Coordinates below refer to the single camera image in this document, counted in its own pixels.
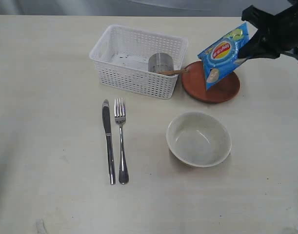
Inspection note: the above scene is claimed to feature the dark brown round plate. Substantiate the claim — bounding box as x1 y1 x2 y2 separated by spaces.
180 61 240 103

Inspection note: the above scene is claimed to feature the silver fork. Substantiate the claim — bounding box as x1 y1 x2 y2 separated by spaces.
114 98 129 184

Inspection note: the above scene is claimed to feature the blue chips bag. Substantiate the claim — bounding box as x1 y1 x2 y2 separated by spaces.
198 23 249 90

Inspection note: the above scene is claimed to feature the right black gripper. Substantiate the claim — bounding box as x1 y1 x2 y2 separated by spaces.
238 0 298 61

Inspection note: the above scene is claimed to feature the white perforated plastic basket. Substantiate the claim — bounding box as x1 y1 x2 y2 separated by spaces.
89 24 188 99

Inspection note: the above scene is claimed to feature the silver table knife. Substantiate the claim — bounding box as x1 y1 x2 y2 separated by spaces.
102 99 116 185

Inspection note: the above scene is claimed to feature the wooden chopstick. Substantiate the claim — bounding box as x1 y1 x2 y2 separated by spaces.
163 70 189 77
159 69 189 75

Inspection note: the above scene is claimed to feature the stainless steel cup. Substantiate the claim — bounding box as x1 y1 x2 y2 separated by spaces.
148 53 174 73

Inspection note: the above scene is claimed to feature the upper wooden chopstick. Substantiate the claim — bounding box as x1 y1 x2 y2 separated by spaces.
159 69 189 75

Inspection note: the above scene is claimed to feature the pale green ceramic bowl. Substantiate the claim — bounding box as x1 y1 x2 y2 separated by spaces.
166 111 232 168

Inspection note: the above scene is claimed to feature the lower wooden chopstick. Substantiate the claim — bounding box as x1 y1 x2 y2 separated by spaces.
163 70 189 77

